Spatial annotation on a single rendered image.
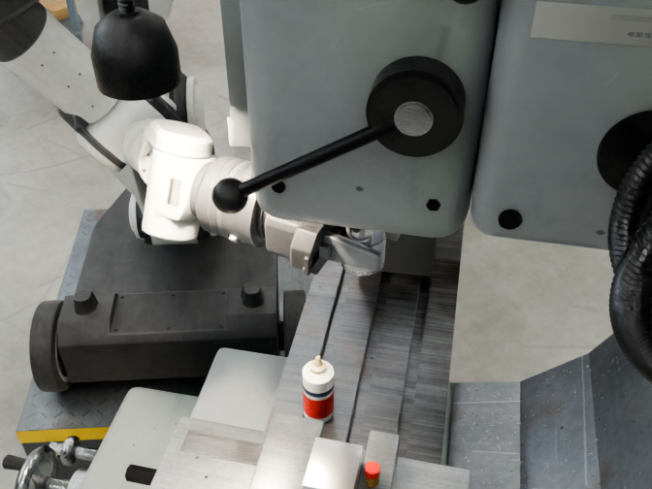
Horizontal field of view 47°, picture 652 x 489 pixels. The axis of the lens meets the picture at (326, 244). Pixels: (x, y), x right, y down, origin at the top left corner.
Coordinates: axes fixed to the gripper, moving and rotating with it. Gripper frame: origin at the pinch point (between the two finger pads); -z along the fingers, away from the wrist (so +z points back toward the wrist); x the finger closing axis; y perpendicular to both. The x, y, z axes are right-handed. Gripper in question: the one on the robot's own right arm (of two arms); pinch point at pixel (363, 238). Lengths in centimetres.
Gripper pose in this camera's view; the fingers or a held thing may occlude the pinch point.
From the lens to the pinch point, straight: 77.9
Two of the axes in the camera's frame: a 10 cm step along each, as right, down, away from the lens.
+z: -9.0, -2.8, 3.2
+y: -0.1, 7.6, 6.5
